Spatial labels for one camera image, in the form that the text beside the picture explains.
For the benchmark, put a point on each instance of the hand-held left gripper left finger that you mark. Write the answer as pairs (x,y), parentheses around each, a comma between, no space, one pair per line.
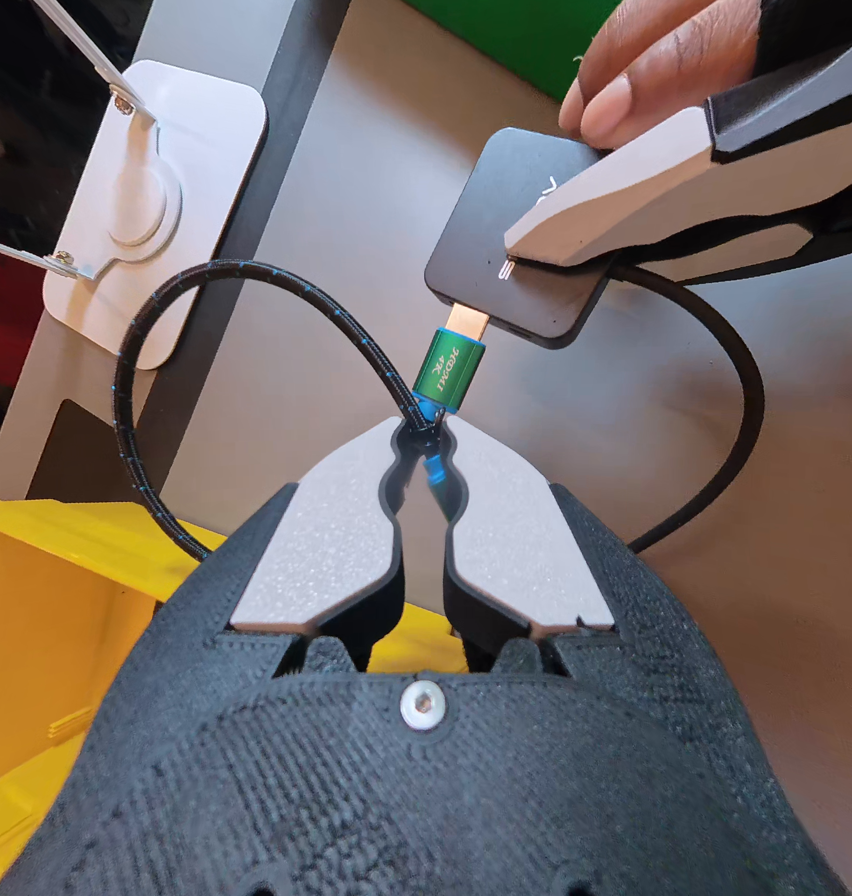
(321,539)

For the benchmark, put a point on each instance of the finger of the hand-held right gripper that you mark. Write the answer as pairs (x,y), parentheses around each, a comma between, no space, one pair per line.
(762,252)
(636,182)

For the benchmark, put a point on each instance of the person's right hand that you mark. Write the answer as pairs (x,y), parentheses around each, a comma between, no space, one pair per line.
(664,63)

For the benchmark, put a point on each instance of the yellow plastic bin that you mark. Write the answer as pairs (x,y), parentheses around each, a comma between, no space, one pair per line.
(48,630)

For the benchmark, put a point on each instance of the black adapter box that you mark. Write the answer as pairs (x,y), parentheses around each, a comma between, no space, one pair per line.
(482,224)

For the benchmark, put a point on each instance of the green plastic bin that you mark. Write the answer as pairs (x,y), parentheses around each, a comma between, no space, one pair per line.
(524,35)

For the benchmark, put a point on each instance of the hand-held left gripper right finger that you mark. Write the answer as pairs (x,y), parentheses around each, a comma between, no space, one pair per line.
(524,546)

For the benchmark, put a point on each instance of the red chair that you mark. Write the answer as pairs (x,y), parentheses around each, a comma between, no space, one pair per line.
(6,343)

